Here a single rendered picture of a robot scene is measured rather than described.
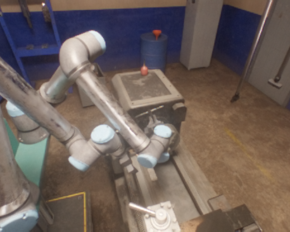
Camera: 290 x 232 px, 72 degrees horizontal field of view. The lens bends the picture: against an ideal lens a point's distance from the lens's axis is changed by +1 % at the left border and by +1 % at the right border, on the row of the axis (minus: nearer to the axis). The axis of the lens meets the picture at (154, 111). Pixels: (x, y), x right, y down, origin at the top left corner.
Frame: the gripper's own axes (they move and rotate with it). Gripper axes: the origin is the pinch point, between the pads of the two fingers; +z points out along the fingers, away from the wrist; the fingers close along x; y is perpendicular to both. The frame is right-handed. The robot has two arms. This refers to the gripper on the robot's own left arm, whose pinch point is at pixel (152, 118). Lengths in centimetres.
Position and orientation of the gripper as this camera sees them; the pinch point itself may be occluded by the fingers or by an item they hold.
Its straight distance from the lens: 133.9
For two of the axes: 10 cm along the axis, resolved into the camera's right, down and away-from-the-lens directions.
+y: 3.3, 6.9, 6.4
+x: 9.3, -3.4, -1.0
